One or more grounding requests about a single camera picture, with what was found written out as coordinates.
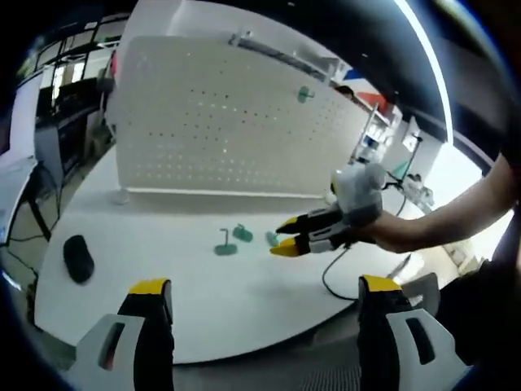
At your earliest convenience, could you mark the red cloth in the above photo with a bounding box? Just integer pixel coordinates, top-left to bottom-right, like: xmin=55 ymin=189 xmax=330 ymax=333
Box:
xmin=109 ymin=51 xmax=120 ymax=90

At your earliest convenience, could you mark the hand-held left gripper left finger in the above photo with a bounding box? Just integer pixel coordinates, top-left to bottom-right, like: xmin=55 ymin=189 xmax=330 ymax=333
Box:
xmin=75 ymin=278 xmax=175 ymax=391

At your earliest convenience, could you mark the black tripod stand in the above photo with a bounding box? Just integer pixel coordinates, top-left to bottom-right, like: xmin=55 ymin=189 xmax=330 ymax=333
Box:
xmin=401 ymin=130 xmax=423 ymax=181

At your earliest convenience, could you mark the black framed glass wall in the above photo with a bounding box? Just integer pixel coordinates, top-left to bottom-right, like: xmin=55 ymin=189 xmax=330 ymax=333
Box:
xmin=20 ymin=11 xmax=125 ymax=91

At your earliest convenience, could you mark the dark equipment cabinet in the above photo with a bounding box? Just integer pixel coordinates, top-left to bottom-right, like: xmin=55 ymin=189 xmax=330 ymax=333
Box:
xmin=34 ymin=81 xmax=113 ymax=180

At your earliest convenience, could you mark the white side desk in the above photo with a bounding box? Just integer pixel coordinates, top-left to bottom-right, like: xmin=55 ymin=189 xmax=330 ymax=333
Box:
xmin=0 ymin=152 xmax=44 ymax=245

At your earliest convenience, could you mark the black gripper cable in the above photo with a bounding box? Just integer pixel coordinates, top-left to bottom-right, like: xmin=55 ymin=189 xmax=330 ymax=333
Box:
xmin=322 ymin=244 xmax=352 ymax=301

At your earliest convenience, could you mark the white shelf rack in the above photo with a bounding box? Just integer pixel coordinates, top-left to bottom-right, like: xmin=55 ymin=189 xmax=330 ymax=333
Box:
xmin=357 ymin=101 xmax=399 ymax=165

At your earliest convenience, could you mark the metal shelf rack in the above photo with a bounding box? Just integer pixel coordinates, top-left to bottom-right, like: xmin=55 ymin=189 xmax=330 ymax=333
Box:
xmin=230 ymin=30 xmax=339 ymax=83

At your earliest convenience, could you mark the black computer mouse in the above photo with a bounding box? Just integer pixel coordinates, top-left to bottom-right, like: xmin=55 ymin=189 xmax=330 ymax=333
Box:
xmin=63 ymin=235 xmax=95 ymax=285

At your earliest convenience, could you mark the person's black clothing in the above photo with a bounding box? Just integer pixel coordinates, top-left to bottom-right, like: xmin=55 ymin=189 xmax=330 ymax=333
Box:
xmin=437 ymin=138 xmax=521 ymax=367

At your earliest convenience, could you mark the thin black cable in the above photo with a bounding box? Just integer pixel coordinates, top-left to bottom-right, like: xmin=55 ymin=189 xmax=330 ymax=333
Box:
xmin=381 ymin=178 xmax=409 ymax=217

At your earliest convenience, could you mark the person's right hand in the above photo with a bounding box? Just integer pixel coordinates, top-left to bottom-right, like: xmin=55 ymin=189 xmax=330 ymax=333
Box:
xmin=350 ymin=213 xmax=405 ymax=253

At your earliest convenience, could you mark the red blue white banner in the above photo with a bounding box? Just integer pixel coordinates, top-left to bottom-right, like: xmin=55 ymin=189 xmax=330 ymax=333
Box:
xmin=341 ymin=68 xmax=388 ymax=108

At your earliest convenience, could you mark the ceiling light strip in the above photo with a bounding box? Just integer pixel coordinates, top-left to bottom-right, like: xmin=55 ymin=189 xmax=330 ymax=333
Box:
xmin=395 ymin=0 xmax=456 ymax=144

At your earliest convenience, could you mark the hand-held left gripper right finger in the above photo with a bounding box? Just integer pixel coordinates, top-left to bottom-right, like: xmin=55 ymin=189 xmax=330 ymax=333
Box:
xmin=357 ymin=275 xmax=459 ymax=391

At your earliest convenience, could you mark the white perforated mounting plate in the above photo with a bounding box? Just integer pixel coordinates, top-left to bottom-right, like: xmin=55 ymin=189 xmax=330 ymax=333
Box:
xmin=110 ymin=35 xmax=370 ymax=205

